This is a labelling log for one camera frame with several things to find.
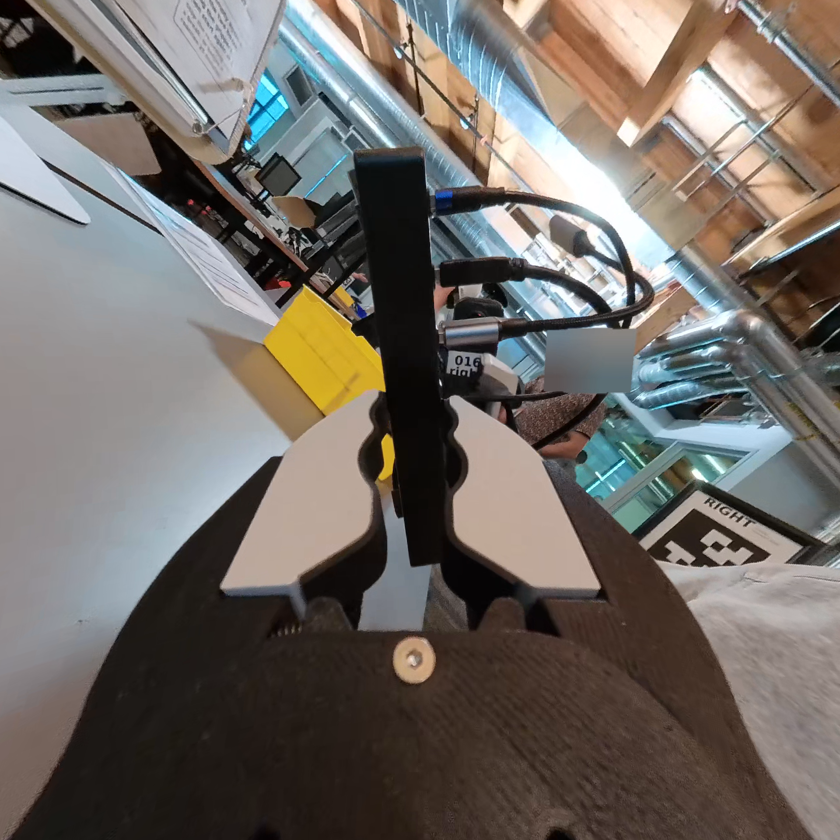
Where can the yellow plastic bin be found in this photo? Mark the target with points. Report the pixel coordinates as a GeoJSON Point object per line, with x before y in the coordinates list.
{"type": "Point", "coordinates": [315, 354]}

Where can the white paper sheet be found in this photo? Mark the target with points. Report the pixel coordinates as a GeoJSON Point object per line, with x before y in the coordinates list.
{"type": "Point", "coordinates": [210, 262]}

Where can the grey desk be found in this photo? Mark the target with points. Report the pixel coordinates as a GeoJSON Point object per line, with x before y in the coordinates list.
{"type": "Point", "coordinates": [98, 426]}

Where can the white tablet stand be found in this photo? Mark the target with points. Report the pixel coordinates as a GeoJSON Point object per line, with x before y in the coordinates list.
{"type": "Point", "coordinates": [39, 177]}

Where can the silver metal pipes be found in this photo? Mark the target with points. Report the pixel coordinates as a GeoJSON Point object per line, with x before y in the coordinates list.
{"type": "Point", "coordinates": [722, 354]}

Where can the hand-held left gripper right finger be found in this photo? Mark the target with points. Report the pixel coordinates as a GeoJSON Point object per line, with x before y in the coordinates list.
{"type": "Point", "coordinates": [525, 518]}

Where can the brown cardboard piece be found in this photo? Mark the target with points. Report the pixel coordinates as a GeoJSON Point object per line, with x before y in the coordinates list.
{"type": "Point", "coordinates": [294, 210]}

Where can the metal air duct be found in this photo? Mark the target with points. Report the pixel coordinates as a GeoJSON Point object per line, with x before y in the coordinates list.
{"type": "Point", "coordinates": [459, 98]}

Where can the black USB hub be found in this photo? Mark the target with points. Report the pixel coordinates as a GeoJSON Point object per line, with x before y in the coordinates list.
{"type": "Point", "coordinates": [400, 328]}

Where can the black monitor rack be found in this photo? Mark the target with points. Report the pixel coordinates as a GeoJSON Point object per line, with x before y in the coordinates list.
{"type": "Point", "coordinates": [279, 172]}

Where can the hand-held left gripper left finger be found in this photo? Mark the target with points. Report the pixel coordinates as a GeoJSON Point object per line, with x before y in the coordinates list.
{"type": "Point", "coordinates": [308, 512]}

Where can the instruction sheet on white stand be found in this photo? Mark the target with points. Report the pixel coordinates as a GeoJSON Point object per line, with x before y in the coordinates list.
{"type": "Point", "coordinates": [216, 148]}

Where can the wooden table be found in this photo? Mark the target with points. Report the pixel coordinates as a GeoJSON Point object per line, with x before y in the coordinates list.
{"type": "Point", "coordinates": [275, 243]}

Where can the framed black white tag sign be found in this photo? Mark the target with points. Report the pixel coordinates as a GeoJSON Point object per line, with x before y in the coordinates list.
{"type": "Point", "coordinates": [715, 531]}

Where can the person's grey hoodie torso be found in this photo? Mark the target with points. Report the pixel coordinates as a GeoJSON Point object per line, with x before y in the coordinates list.
{"type": "Point", "coordinates": [754, 689]}

